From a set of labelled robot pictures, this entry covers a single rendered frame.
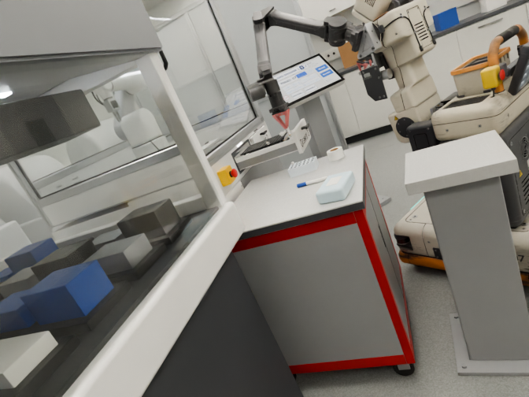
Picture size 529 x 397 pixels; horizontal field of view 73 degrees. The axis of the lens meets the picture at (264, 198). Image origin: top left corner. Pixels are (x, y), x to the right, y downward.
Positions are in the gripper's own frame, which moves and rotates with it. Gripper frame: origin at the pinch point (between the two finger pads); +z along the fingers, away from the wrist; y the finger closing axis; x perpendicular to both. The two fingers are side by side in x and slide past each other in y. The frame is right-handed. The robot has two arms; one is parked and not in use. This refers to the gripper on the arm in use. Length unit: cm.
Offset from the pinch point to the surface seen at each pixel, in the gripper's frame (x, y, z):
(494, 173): 63, 44, 24
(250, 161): -26.2, -11.7, 12.4
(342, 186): 23, 41, 18
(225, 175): -29.2, 12.2, 10.1
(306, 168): 3.2, 2.0, 19.5
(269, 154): -15.7, -11.9, 11.8
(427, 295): 37, -4, 97
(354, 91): 5, -317, 26
